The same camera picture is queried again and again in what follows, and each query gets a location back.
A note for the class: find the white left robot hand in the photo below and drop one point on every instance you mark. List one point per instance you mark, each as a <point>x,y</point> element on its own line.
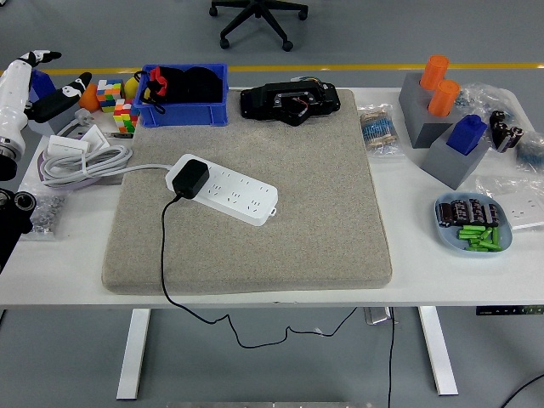
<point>15,102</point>

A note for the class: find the black plug adapter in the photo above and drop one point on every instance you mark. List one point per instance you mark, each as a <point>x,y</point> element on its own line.
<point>190,178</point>

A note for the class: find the white power strip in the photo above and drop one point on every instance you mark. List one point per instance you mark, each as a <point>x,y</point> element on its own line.
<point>242,195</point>

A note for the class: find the grey power plug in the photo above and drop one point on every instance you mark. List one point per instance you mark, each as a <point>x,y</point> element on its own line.
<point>83,115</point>

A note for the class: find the blue peg block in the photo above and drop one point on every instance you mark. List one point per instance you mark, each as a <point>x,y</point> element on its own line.
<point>465,136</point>
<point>42,85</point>

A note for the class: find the orange plastic cup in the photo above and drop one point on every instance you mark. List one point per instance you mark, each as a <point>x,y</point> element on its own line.
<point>91,100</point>

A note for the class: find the multicolour puzzle cube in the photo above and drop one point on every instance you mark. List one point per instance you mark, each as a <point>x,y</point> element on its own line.
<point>125,117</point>
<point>108,95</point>

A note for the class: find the small black stick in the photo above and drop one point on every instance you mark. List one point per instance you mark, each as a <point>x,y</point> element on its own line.
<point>121,136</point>

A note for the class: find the bag of metal screws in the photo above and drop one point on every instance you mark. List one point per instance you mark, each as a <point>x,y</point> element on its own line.
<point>47,212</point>

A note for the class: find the yellow ball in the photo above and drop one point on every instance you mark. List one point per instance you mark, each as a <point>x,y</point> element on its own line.
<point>131,88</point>

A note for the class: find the blue plastic bin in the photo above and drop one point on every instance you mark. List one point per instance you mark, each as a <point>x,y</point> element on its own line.
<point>183,117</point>

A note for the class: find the black pouch red trim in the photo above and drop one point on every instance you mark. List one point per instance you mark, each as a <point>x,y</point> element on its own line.
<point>200,85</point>

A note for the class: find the black machine housing part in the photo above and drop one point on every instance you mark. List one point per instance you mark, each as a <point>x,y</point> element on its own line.
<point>263,100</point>

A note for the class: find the black office chair base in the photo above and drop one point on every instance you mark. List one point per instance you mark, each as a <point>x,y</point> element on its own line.
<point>259,10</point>

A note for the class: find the white table leg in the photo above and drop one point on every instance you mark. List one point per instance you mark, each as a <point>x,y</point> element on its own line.
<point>132,357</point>
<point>438,353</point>

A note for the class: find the grey-brown mat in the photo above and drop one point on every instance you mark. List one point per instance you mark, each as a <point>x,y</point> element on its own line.
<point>276,238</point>

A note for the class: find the bag of resistor strips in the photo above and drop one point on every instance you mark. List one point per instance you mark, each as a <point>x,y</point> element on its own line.
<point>378,132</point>

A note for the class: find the large grey block holder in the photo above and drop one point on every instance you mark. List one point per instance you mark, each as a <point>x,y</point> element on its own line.
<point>421,123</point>

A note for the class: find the grey box under table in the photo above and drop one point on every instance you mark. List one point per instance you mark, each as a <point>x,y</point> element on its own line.
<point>376,315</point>

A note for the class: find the orange cylinder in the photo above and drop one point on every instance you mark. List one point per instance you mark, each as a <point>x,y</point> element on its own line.
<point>434,72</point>
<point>444,98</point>

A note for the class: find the light blue plate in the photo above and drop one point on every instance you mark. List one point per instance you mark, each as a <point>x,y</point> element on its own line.
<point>446,238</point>

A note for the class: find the clear plastic bag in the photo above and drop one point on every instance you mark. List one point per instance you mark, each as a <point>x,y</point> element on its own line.
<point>480,95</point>
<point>493,185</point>

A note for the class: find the green battery cell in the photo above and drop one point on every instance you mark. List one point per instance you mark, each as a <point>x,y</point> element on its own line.
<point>467,234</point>
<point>477,242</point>
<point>472,228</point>
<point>496,238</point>
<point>488,236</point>

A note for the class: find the bag of black capacitors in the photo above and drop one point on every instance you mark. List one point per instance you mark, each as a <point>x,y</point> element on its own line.
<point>503,132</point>

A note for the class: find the bag of blue resistors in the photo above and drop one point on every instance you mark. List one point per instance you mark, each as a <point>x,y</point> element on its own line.
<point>533,151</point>

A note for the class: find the black table control panel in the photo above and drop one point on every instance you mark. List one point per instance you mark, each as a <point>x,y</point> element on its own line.
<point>510,310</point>

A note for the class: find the white wall switch plate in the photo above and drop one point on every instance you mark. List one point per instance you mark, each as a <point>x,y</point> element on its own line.
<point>66,145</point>
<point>94,138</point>

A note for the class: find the white wall socket panel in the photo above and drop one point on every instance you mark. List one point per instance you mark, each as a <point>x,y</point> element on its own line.
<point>525,212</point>

